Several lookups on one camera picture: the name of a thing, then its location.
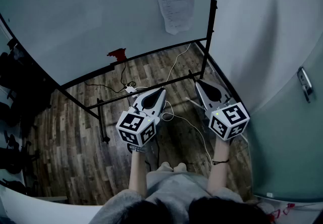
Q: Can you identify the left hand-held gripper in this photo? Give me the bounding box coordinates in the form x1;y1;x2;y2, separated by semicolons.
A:
115;88;167;147

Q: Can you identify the silver door handle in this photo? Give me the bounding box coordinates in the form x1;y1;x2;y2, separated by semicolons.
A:
297;66;315;104

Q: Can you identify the person's left forearm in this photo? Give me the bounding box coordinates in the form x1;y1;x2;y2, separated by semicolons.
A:
128;149;148;197

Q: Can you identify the white stick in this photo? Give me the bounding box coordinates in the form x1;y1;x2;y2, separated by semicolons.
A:
185;96;205;111

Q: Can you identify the person's left beige shoe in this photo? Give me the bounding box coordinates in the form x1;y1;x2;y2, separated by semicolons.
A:
157;161;174;172

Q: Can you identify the large white whiteboard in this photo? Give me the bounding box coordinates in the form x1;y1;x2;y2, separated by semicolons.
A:
0;0;218;87

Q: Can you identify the small red object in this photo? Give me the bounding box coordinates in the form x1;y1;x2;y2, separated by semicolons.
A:
270;202;296;221

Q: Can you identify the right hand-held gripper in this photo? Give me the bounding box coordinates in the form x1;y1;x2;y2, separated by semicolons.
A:
195;81;251;142

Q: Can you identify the red board eraser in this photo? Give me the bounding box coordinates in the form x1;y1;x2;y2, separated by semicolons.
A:
107;48;127;62

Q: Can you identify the person's right forearm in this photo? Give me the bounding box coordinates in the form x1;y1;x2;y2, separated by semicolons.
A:
206;138;232;192

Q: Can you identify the black floor cable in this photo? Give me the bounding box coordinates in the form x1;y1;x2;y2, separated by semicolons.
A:
84;61;137;94

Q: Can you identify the white floor cable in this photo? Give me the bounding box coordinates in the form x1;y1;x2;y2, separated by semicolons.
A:
161;43;214;165

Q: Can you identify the black office chair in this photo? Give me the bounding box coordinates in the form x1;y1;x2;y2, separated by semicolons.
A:
0;131;38;176
0;179;28;195
0;38;53;128

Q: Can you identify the white printed paper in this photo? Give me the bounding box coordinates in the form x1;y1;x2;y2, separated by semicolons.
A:
156;0;195;36

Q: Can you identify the person's grey shirt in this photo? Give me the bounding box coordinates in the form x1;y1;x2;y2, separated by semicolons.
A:
88;170;255;224

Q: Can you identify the frosted glass door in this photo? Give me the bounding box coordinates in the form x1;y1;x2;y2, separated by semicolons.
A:
248;43;323;203

